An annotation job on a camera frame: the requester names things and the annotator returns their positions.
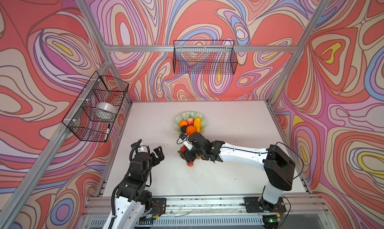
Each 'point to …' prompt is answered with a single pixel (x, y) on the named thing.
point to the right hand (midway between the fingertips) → (186, 154)
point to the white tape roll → (104, 111)
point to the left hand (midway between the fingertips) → (157, 150)
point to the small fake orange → (183, 123)
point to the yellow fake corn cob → (197, 123)
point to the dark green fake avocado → (183, 129)
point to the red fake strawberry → (190, 121)
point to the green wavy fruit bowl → (184, 115)
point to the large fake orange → (190, 129)
